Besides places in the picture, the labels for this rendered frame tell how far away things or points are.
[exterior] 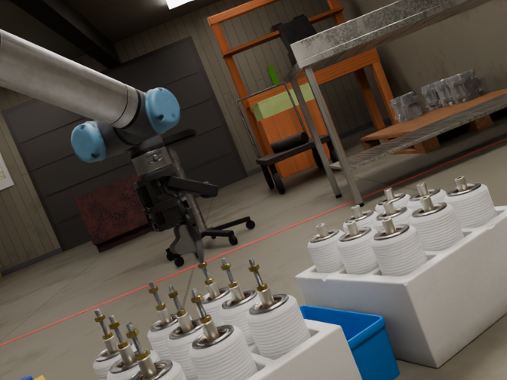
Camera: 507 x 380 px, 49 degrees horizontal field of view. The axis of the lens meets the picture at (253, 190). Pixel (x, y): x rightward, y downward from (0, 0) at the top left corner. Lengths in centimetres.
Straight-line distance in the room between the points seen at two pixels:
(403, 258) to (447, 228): 13
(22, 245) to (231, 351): 858
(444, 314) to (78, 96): 77
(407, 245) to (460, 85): 370
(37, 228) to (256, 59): 433
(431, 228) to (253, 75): 774
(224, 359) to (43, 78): 51
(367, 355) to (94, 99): 67
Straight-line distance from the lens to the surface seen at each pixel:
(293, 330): 97
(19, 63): 86
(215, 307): 117
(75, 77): 90
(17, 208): 937
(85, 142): 106
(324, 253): 131
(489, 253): 125
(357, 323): 120
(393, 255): 113
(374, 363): 113
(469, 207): 128
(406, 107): 505
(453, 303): 117
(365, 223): 137
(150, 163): 114
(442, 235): 121
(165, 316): 116
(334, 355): 99
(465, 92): 475
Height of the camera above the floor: 53
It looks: 5 degrees down
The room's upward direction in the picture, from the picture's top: 22 degrees counter-clockwise
